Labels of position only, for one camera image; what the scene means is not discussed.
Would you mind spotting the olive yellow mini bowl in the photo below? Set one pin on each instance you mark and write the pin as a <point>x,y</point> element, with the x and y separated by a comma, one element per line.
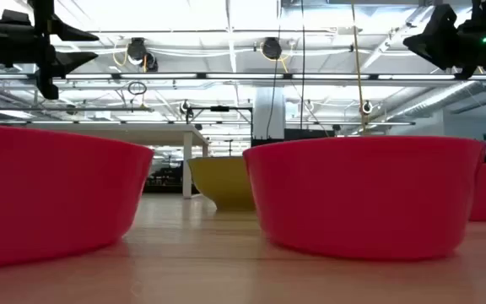
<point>222,181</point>

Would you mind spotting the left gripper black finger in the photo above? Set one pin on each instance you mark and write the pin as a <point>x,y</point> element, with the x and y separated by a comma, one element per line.
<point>68,63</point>
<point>68,29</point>

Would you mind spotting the white building pillar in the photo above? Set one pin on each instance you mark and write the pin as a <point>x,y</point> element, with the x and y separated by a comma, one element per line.
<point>260,118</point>

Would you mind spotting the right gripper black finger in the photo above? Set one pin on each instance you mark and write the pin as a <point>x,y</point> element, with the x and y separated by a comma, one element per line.
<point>435,52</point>
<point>443,25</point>

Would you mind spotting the black metal gantry frame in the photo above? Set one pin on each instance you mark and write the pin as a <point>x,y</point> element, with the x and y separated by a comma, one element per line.
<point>219,108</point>

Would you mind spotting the long ceiling light bar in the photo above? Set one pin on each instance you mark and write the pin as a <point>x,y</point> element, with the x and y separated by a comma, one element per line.
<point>243,76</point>

